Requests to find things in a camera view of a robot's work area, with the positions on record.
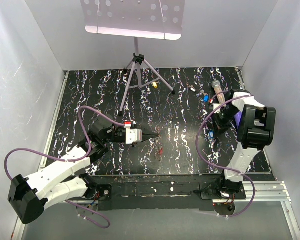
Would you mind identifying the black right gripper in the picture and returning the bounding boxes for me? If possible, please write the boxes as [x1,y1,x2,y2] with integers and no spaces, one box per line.
[210,105,240,139]

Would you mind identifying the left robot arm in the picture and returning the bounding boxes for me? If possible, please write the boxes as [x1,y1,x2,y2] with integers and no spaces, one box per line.
[8,115,160,225]

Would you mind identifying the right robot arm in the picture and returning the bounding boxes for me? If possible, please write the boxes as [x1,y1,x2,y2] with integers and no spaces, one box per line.
[212,90,277,199]

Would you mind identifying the purple plastic tool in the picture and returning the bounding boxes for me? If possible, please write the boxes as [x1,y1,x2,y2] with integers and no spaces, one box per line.
[234,111,242,127]

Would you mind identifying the sprinkles filled tube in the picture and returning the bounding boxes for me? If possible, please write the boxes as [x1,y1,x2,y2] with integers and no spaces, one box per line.
[211,80,226,104]

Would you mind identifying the yellow key tag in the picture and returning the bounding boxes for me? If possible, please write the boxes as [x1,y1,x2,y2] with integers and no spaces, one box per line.
[151,82,158,89]

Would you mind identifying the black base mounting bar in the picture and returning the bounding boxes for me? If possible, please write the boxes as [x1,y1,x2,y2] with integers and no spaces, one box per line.
[72,172,241,212]

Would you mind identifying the lilac music stand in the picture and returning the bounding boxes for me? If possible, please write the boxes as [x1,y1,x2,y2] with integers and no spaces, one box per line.
[80,0,186,116]

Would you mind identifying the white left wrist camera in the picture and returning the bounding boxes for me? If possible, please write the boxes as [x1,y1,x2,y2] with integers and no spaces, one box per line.
[124,121,142,145]

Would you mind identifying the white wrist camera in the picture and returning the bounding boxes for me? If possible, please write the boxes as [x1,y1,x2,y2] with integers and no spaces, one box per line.
[124,121,142,145]
[209,99,224,114]

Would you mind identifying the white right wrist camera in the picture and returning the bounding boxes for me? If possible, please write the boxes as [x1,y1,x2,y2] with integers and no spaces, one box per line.
[209,99,224,114]

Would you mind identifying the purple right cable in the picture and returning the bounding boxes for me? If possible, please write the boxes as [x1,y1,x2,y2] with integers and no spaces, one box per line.
[195,93,256,217]

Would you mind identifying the purple cable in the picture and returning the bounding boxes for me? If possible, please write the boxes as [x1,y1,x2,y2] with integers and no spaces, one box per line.
[195,93,256,217]
[4,106,131,229]

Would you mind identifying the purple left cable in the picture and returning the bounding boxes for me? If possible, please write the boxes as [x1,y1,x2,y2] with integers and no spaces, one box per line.
[4,106,131,229]

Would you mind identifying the aluminium frame rail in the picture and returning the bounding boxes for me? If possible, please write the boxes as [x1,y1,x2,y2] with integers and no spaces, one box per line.
[11,71,71,238]

